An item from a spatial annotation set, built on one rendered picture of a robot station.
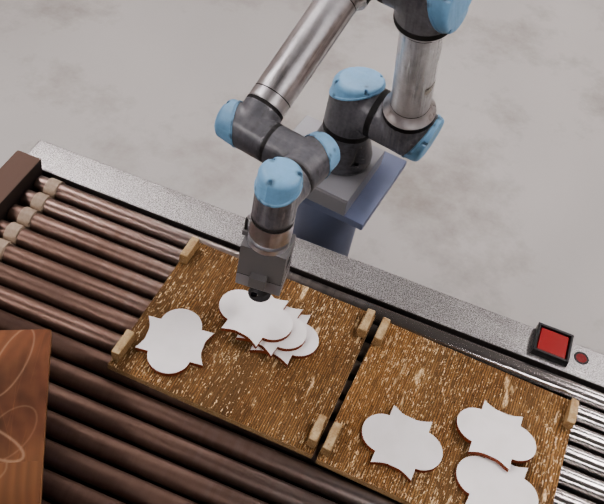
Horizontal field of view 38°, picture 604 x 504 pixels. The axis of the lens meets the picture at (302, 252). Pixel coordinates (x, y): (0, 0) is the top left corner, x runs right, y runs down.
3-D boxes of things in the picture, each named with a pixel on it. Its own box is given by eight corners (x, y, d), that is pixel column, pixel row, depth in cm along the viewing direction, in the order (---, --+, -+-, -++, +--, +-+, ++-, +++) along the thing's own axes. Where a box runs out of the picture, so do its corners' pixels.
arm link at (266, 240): (287, 239, 144) (241, 225, 145) (284, 257, 148) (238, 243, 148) (300, 209, 149) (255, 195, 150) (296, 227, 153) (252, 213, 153)
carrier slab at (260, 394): (193, 244, 183) (193, 239, 181) (374, 319, 177) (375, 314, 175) (107, 368, 160) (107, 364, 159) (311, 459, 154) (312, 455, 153)
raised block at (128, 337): (126, 336, 163) (126, 327, 161) (135, 340, 163) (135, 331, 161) (110, 359, 159) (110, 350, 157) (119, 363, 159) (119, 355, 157)
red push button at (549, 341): (539, 330, 182) (541, 326, 181) (567, 341, 181) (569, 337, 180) (534, 351, 178) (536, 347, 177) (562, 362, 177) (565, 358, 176)
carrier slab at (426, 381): (380, 323, 176) (382, 319, 175) (574, 407, 169) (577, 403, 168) (314, 463, 153) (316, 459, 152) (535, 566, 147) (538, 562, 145)
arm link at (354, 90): (339, 99, 207) (351, 52, 197) (387, 125, 203) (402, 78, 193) (313, 123, 199) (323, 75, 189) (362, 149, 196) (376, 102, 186)
